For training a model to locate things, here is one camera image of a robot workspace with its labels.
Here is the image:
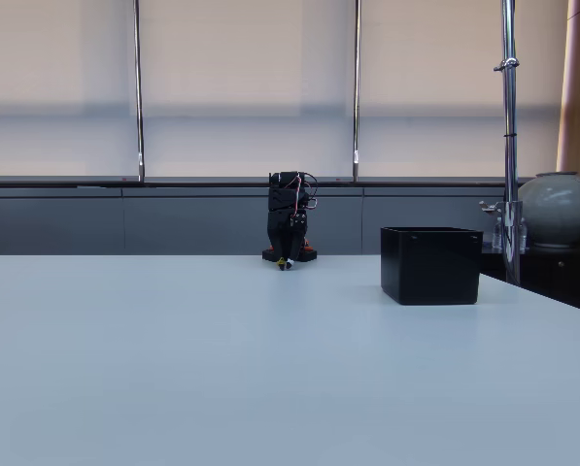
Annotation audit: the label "dark low sideboard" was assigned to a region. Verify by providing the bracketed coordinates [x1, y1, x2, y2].
[478, 244, 580, 316]

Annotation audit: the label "red white arm servo cable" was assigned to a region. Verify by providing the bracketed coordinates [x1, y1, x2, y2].
[301, 172, 320, 211]

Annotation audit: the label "chrome window mullion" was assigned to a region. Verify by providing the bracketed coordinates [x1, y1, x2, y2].
[351, 0, 364, 183]
[132, 0, 148, 183]

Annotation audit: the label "black open box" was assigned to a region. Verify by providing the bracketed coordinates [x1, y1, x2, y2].
[380, 226, 484, 307]

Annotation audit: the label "beige roller blind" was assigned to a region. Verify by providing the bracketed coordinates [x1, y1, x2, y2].
[142, 0, 356, 179]
[0, 0, 137, 179]
[359, 0, 568, 179]

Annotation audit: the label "black robot base, orange clamps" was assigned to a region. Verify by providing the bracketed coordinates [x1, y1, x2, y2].
[261, 236, 319, 264]

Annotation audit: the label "red white gripper servo cable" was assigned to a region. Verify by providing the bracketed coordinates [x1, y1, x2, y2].
[289, 176, 305, 217]

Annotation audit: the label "grey-green ceramic vase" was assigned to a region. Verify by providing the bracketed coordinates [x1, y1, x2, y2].
[517, 171, 580, 250]

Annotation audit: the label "chrome stand pole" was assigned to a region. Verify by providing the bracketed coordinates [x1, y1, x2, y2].
[493, 0, 524, 285]

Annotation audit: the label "metal pole clamp with wingnut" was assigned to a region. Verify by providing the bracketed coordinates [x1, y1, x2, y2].
[478, 198, 525, 230]

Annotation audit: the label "grey window sill cabinet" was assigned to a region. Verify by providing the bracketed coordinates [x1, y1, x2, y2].
[0, 176, 534, 256]

